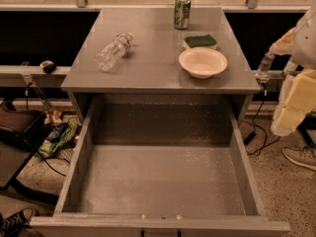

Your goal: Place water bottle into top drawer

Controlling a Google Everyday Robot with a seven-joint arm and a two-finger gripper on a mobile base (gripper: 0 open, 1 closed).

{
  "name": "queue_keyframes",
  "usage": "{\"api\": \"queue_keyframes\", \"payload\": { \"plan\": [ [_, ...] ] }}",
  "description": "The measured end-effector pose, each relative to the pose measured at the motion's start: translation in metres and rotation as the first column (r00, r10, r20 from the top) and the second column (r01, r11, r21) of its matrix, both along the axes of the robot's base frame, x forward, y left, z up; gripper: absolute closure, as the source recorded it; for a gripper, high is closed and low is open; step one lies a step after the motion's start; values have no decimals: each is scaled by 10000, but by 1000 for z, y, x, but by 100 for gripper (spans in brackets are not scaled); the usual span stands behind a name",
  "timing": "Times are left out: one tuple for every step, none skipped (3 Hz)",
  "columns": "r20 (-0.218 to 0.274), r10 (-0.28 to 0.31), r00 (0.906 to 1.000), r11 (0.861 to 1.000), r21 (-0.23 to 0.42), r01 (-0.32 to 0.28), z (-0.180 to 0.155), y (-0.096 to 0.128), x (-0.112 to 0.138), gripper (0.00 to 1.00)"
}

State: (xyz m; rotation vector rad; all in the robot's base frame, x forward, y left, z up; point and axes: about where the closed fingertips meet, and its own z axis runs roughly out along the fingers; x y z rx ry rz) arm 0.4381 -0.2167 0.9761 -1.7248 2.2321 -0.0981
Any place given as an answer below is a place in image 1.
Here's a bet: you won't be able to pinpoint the black canvas sneaker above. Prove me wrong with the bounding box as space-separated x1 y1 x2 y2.
0 207 38 237

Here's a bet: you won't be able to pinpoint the dark chair at left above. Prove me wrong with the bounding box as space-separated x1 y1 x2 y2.
0 100 58 205

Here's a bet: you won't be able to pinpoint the grey sneaker right side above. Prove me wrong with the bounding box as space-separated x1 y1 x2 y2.
282 148 316 171

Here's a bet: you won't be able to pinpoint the green yellow sponge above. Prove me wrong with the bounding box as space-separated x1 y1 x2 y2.
183 35 217 49

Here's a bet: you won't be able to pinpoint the yellow black tape measure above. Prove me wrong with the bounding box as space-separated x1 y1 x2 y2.
39 60 56 74

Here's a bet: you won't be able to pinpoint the black cable with adapter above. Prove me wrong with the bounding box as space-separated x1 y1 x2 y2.
242 82 281 157

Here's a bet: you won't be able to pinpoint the water bottle on ledge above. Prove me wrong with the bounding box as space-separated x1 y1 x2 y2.
255 51 276 83

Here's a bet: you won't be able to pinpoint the clear plastic water bottle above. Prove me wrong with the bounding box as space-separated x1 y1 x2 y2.
95 33 133 72

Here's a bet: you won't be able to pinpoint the green snack bags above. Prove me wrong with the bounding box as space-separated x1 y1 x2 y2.
36 117 81 159

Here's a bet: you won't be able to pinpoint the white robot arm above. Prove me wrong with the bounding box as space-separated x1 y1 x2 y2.
270 7 316 136

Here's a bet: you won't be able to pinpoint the white paper bowl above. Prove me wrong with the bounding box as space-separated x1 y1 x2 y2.
179 47 228 79

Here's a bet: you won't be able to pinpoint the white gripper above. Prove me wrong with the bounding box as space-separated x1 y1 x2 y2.
271 69 316 136

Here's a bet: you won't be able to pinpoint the open grey top drawer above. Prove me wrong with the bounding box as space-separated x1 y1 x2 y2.
31 96 290 237

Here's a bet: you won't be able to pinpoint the green soda can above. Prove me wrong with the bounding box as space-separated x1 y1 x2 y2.
174 0 191 30

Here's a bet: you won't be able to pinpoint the grey cabinet with top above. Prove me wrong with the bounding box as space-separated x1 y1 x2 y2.
62 7 260 118

